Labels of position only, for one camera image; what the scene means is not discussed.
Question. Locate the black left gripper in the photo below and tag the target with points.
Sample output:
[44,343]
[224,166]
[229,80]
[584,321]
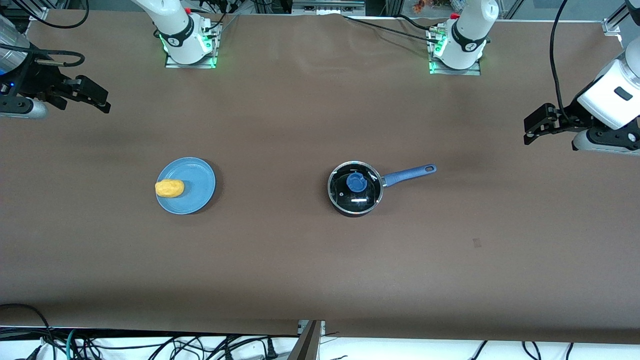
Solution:
[569,121]

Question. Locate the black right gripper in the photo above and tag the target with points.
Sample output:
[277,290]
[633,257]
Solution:
[36,80]

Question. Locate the yellow potato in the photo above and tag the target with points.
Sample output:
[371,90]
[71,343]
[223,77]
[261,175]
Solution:
[170,188]

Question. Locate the glass lid with blue knob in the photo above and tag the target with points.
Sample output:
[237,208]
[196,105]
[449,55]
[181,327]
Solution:
[350,200]

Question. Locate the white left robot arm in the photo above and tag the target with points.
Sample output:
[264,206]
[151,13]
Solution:
[607,95]

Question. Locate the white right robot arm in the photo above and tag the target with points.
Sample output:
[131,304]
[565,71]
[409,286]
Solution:
[175,25]

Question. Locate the blue round plate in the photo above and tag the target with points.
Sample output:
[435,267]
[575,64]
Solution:
[197,192]

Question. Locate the brown table cover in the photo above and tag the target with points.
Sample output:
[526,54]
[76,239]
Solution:
[300,125]

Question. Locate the grey box with ports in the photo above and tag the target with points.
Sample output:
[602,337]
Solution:
[327,6]

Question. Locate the black power plug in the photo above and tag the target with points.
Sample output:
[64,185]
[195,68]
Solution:
[271,349]

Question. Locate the small aluminium corner bracket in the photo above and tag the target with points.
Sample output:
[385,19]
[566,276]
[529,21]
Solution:
[39,14]

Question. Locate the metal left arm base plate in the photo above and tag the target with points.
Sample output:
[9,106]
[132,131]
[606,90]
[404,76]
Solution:
[435,67]

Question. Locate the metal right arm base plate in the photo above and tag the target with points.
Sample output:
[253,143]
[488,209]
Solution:
[212,55]

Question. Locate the aluminium frame corner profile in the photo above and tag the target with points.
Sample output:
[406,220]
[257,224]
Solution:
[617,20]

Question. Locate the aluminium profile post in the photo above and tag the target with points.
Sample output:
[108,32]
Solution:
[310,342]

